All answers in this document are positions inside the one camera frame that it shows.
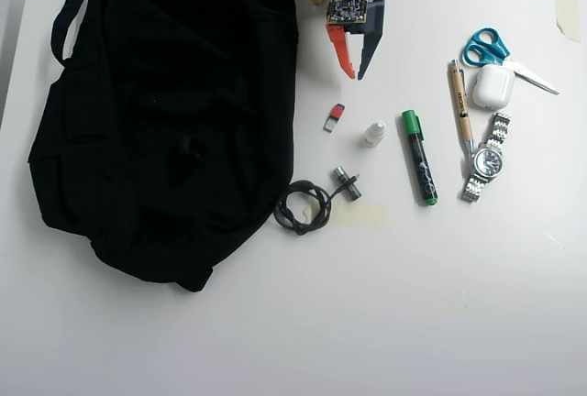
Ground black fabric bag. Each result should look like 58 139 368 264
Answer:
26 0 299 294

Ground red and black USB stick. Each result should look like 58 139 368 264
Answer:
323 103 346 133

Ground small white dropper bottle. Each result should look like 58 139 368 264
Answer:
364 120 386 146

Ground wooden ballpoint pen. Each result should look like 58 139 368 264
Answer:
448 60 474 155

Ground black marker with green cap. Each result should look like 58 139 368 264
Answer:
401 109 439 208

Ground white earbuds case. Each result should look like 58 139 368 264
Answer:
471 63 515 110

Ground small black silver cylinder torch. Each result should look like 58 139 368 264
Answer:
332 165 363 203

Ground long beige masking tape strip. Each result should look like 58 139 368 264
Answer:
311 203 389 228

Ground silver metal wristwatch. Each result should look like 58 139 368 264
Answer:
460 111 513 204

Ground short beige masking tape piece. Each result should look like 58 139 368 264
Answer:
553 0 581 43

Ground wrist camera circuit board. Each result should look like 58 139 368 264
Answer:
325 0 370 26

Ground blue handled scissors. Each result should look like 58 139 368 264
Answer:
461 27 560 95

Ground black braided cable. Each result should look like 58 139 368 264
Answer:
273 174 361 237

